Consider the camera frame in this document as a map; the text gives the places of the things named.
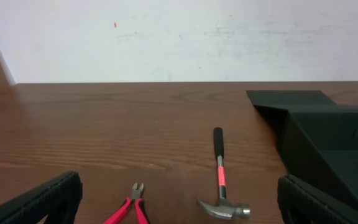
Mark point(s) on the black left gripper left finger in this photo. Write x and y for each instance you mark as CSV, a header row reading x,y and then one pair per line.
x,y
55,201

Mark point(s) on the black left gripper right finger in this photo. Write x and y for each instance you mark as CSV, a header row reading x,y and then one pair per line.
x,y
301,203

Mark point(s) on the small steel claw hammer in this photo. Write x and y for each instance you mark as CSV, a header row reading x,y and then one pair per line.
x,y
224,209

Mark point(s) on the black open box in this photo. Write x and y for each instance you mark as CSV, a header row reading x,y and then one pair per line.
x,y
317,139

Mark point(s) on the red handled cutting pliers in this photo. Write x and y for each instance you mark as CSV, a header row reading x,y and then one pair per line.
x,y
134,201

